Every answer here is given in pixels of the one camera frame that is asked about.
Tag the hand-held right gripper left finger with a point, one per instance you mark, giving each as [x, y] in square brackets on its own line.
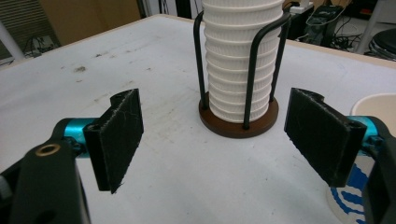
[115, 143]

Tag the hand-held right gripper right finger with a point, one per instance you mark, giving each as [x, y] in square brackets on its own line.
[320, 140]

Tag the blue and white paper cup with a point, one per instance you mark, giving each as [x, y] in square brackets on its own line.
[378, 107]

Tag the stack of white paper cups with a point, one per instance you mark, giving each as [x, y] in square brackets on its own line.
[233, 62]

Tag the white table mat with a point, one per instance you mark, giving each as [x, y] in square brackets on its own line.
[186, 174]

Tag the black round stool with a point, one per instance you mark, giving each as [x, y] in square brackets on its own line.
[386, 43]

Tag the black computer tower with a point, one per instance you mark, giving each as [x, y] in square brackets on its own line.
[323, 21]

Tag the grey metal stand leg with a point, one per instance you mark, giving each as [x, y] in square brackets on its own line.
[373, 25]

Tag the brown board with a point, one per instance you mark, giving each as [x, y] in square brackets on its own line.
[90, 18]

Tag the white power strip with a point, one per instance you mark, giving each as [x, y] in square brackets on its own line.
[300, 6]

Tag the white pole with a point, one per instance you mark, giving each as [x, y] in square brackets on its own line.
[9, 43]

